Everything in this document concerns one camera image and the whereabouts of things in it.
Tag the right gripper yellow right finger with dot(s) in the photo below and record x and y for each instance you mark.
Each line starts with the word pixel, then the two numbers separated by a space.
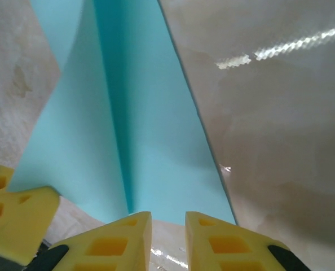
pixel 229 248

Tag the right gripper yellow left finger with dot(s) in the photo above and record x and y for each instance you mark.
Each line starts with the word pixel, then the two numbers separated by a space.
pixel 108 248

